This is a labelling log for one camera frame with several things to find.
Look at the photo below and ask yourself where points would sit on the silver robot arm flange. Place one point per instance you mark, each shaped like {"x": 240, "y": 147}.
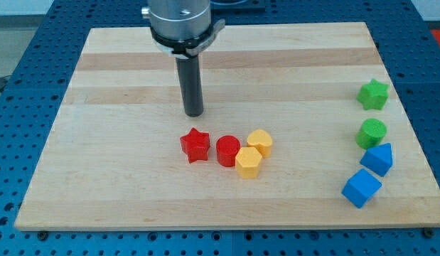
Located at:
{"x": 182, "y": 28}

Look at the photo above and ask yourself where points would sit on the red cylinder block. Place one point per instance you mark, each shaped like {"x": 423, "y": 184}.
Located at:
{"x": 227, "y": 148}

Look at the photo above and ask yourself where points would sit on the red star block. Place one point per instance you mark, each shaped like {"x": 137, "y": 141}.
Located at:
{"x": 195, "y": 145}

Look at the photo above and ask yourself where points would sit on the yellow heart block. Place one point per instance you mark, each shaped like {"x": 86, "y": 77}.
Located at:
{"x": 261, "y": 141}

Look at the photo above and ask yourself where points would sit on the yellow hexagon block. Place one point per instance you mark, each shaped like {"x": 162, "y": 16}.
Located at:
{"x": 248, "y": 162}

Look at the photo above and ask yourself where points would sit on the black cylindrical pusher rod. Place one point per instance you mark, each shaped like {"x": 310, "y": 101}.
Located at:
{"x": 191, "y": 86}

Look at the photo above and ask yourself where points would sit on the wooden board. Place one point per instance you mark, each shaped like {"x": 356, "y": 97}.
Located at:
{"x": 113, "y": 159}

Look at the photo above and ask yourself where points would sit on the green cylinder block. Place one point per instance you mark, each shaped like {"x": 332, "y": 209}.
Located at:
{"x": 371, "y": 133}

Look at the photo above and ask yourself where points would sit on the blue cube block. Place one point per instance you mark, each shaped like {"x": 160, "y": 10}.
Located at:
{"x": 360, "y": 188}

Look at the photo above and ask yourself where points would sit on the green star block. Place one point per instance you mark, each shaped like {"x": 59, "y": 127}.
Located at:
{"x": 373, "y": 95}

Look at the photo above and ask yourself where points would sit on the blue pentagon house block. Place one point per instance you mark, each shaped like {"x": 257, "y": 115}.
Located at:
{"x": 378, "y": 159}

